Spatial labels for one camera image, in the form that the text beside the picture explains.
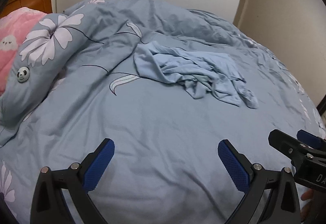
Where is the blue floral duvet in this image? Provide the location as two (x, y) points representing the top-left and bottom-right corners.
(0, 0), (326, 224)

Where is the person's right hand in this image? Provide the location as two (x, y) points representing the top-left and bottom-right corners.
(300, 188), (316, 223)

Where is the light blue t-shirt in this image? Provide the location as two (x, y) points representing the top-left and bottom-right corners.
(133, 41), (259, 109)

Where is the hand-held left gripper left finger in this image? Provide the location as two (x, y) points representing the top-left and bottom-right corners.
(30, 138), (116, 224)

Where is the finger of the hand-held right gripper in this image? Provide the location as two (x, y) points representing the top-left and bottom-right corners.
(268, 129), (302, 162)
(297, 130), (326, 150)

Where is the panda duvet clip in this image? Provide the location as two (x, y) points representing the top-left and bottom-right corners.
(17, 66), (30, 83)

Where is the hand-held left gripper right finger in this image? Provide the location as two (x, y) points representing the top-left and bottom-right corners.
(217, 139), (301, 224)

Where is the pink printed blanket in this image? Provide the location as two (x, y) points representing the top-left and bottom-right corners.
(0, 7), (47, 96)

